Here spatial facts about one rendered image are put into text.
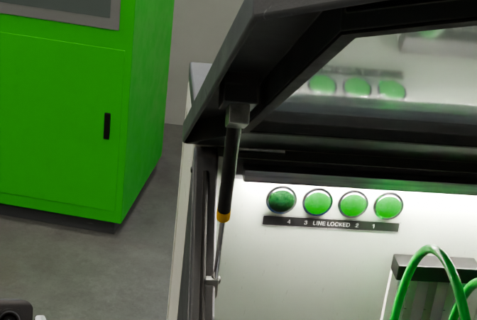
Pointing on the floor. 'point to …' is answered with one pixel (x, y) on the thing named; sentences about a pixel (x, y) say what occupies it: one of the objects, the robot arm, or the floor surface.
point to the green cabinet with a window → (81, 87)
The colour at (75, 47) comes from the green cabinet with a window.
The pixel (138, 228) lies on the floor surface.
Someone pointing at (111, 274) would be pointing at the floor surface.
